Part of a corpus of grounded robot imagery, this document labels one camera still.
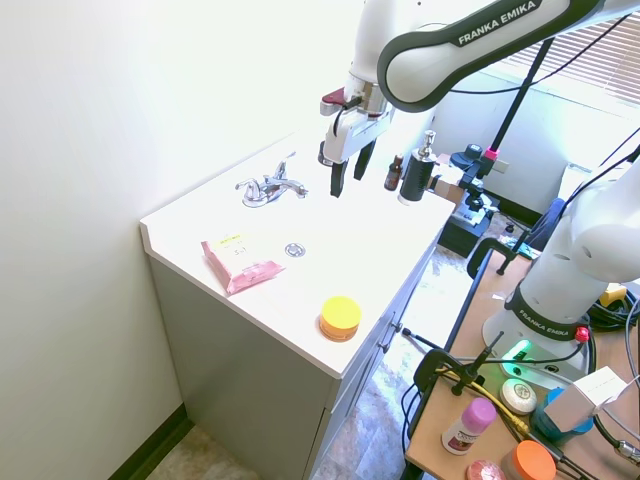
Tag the pink wipes packet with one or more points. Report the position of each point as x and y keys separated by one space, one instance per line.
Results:
x=239 y=263

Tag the dark red wrist camera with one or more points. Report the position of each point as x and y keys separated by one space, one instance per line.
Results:
x=333 y=103

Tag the black camera on clamp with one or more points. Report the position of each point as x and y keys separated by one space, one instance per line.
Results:
x=475 y=170

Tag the pink cap deodorant stick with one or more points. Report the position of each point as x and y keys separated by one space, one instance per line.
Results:
x=470 y=425

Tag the white cardboard box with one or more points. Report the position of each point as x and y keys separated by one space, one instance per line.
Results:
x=587 y=400

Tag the window blinds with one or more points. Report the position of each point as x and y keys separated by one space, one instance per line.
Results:
x=590 y=60

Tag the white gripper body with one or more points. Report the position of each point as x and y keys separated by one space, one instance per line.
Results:
x=347 y=136

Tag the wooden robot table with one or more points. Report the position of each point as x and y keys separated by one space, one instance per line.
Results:
x=480 y=380

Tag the pink round soap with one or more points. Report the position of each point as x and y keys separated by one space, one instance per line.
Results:
x=485 y=471

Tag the round white soap tin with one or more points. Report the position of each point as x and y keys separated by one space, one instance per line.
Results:
x=518 y=396

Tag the blue cup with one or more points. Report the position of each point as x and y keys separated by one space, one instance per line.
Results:
x=560 y=425

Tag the black soap dispenser bottle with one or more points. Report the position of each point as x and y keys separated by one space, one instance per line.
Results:
x=416 y=175

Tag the small amber dropper bottle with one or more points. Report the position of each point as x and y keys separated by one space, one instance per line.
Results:
x=394 y=174

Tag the brown cardboard box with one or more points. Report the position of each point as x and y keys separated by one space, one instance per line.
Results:
x=444 y=189

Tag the black C-clamp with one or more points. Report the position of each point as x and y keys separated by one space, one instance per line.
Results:
x=440 y=372
x=492 y=257

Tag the chrome sink faucet spout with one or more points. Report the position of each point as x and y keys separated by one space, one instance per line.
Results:
x=286 y=186

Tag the orange lid container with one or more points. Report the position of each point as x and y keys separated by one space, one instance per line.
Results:
x=530 y=462

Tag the white Franka Panda arm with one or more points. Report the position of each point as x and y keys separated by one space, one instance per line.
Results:
x=565 y=240

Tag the yellow lid orange jar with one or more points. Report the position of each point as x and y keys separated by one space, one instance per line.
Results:
x=340 y=318

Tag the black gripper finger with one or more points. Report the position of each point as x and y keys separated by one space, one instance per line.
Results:
x=364 y=160
x=336 y=178

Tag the grey vanity cabinet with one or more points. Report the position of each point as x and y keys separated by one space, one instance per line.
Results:
x=280 y=380

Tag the black camera stand pole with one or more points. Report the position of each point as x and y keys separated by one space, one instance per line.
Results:
x=517 y=107

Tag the chrome sink drain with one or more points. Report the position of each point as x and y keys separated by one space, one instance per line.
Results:
x=295 y=249

